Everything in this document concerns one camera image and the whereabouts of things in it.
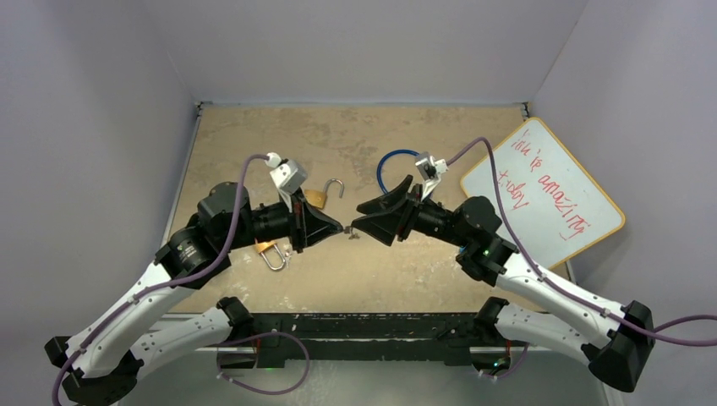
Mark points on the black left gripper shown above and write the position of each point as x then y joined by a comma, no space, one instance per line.
307,226

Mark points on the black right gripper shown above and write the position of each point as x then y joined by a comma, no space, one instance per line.
383,227

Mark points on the silver key set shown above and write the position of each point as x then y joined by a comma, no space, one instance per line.
351,233

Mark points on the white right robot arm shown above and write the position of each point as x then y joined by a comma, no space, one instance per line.
606,336

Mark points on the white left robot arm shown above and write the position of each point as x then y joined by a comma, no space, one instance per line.
105,361

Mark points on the small keys of orange padlock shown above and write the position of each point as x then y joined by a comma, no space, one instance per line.
288,254

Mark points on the orange long shackle padlock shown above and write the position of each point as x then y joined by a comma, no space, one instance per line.
272,255

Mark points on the yellow framed whiteboard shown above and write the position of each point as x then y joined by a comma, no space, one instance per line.
553,205

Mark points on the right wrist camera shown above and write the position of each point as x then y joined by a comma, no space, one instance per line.
431,171

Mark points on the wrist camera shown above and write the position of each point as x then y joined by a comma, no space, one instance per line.
431,171
287,176

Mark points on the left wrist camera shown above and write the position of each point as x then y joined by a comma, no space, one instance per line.
287,176

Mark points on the blue cable lock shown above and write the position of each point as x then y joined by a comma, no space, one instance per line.
390,166

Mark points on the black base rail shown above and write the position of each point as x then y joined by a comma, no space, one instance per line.
452,338

